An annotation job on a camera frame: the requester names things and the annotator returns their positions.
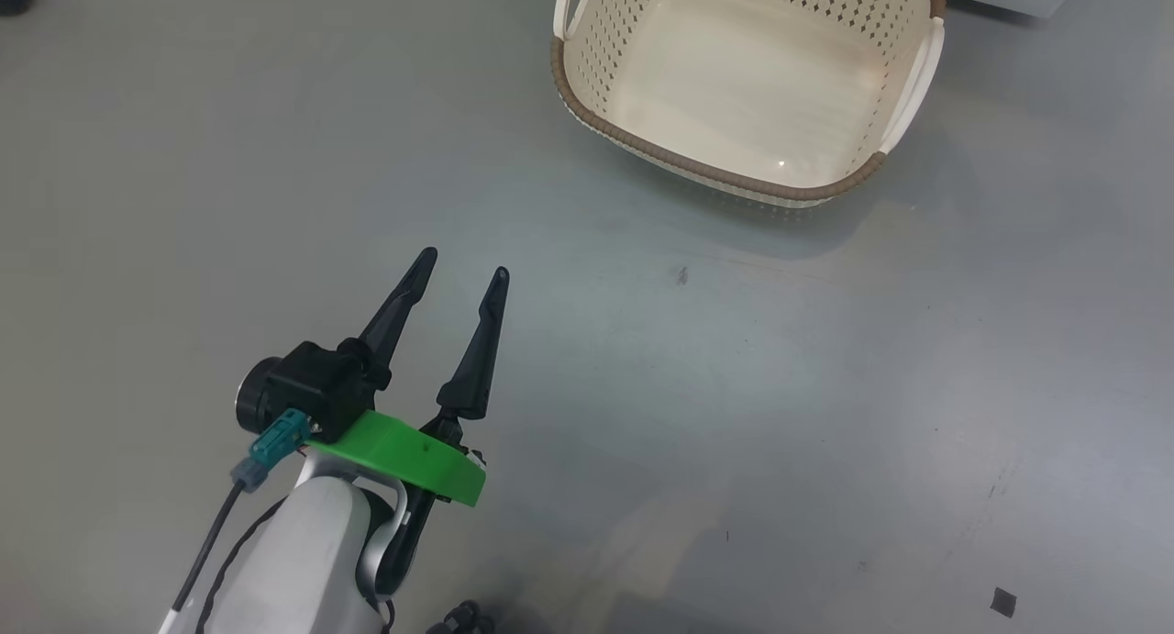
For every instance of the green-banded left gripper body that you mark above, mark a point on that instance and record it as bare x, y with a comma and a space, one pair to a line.
404, 455

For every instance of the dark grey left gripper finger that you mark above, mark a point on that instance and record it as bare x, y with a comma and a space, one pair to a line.
479, 359
404, 304

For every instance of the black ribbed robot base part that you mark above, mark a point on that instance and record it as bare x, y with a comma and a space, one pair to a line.
463, 618

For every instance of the cream perforated laundry basket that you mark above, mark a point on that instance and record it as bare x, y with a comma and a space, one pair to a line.
734, 83

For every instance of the black floor tape square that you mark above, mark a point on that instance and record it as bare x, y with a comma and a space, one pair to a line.
1003, 602

